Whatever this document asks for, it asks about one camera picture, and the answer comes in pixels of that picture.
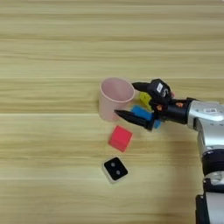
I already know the blue rectangular block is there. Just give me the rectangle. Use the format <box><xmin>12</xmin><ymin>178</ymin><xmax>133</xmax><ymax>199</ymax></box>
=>
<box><xmin>129</xmin><ymin>105</ymin><xmax>162</xmax><ymax>130</ymax></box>

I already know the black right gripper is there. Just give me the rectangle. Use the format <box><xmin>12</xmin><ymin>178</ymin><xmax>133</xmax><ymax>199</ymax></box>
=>
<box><xmin>114</xmin><ymin>81</ymin><xmax>196</xmax><ymax>131</ymax></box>

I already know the white box with black top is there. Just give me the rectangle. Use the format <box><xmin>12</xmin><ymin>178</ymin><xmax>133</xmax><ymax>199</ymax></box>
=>
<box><xmin>101</xmin><ymin>156</ymin><xmax>130</xmax><ymax>185</ymax></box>

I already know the pink plastic cup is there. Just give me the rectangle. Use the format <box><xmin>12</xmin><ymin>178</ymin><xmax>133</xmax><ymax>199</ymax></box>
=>
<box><xmin>98</xmin><ymin>77</ymin><xmax>136</xmax><ymax>123</ymax></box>

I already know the red cube block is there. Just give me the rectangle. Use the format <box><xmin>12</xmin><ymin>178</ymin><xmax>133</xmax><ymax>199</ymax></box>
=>
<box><xmin>108</xmin><ymin>125</ymin><xmax>134</xmax><ymax>153</ymax></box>

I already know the small black box white label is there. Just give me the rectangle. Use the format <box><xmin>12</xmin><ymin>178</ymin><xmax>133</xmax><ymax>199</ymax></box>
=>
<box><xmin>146</xmin><ymin>78</ymin><xmax>172</xmax><ymax>103</ymax></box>

